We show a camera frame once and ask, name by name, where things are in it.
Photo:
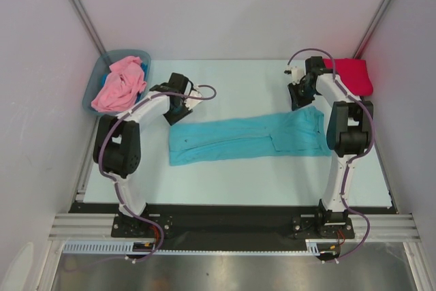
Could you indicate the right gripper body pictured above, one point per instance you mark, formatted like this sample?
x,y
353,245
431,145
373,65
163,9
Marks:
x,y
299,98

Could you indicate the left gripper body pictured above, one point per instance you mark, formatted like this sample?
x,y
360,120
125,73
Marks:
x,y
176,114

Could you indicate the turquoise t shirt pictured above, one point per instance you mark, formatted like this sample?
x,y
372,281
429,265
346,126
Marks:
x,y
296,134

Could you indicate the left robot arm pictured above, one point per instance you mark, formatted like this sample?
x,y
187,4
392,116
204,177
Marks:
x,y
117,149

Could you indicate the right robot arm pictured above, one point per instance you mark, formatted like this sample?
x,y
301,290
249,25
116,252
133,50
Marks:
x,y
349,135

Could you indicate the folded red t shirt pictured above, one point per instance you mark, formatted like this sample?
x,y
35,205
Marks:
x,y
353,74

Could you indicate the pink t shirt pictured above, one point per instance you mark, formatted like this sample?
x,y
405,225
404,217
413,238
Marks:
x,y
122,86

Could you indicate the blue plastic basket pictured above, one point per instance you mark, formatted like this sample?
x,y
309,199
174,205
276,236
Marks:
x,y
101,67

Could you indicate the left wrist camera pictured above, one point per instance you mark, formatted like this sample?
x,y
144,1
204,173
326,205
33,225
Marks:
x,y
193,99

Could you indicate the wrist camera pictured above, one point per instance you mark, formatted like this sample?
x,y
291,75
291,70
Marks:
x,y
193,99
296,74

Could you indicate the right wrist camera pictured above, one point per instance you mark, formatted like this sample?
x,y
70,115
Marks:
x,y
296,74

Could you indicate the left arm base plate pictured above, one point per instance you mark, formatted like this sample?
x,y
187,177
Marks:
x,y
127,227

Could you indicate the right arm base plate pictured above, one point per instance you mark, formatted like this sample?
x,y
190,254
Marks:
x,y
323,225

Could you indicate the aluminium front rail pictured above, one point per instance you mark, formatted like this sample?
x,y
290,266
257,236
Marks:
x,y
100,227

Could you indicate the right corner aluminium post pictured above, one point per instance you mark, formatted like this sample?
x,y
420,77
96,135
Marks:
x,y
375,22

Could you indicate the corner aluminium post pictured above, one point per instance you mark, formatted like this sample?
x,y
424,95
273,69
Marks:
x,y
88,25
375,22

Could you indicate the left slotted cable duct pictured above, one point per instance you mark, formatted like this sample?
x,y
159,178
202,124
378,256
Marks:
x,y
108,247

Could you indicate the left corner aluminium post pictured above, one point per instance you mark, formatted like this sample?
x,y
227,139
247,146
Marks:
x,y
88,25

